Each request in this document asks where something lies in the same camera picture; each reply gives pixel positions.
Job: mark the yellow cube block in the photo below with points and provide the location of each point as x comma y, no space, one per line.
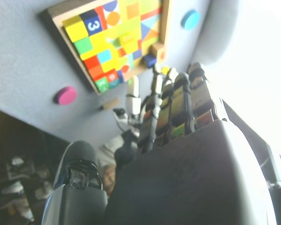
128,39

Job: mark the dark blue cube block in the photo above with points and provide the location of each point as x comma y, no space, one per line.
148,60

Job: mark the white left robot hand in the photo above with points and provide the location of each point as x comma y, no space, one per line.
178,182

